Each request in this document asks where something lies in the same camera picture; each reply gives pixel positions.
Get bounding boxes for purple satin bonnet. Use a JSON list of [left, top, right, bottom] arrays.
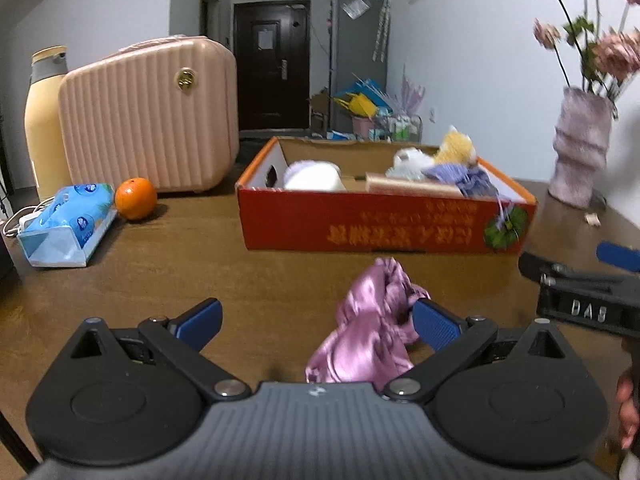
[[305, 258, 428, 390]]

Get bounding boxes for white yellow plush toy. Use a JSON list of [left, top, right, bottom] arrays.
[[393, 126, 477, 170]]

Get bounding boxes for lilac fluffy plush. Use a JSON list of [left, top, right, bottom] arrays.
[[283, 160, 334, 188]]

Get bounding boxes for white round soft ball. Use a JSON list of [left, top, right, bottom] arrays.
[[284, 162, 346, 193]]

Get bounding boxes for person right hand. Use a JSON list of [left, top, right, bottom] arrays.
[[616, 370, 639, 450]]

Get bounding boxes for fallen rose petal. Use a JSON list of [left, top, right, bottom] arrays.
[[585, 212, 601, 228]]

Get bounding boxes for pink textured vase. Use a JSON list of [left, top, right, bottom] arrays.
[[548, 87, 613, 209]]

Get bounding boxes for orange tangerine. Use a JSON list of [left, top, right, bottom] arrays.
[[114, 177, 157, 221]]

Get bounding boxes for light blue tissue pack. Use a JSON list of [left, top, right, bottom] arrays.
[[17, 183, 117, 269]]

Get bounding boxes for dried pink roses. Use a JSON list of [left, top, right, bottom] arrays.
[[533, 0, 639, 103]]

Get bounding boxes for red cardboard box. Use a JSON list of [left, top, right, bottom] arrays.
[[236, 136, 538, 254]]

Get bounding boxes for pink ribbed hard case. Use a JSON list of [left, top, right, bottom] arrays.
[[58, 36, 240, 193]]

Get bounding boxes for purple feather decoration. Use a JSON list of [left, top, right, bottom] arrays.
[[400, 67, 425, 116]]

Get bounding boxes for blue yellow bags pile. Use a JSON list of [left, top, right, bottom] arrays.
[[332, 79, 393, 118]]

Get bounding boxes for cream thermos jug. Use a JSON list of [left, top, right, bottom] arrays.
[[24, 46, 72, 200]]

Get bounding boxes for dark entrance door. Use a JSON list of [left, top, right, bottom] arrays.
[[233, 0, 310, 131]]

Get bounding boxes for grey refrigerator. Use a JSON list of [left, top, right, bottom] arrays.
[[329, 0, 387, 133]]

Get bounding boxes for white charger with cable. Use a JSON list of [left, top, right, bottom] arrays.
[[1, 196, 54, 238]]

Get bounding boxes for wire rack with bottles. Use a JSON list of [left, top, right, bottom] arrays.
[[374, 115, 423, 143]]

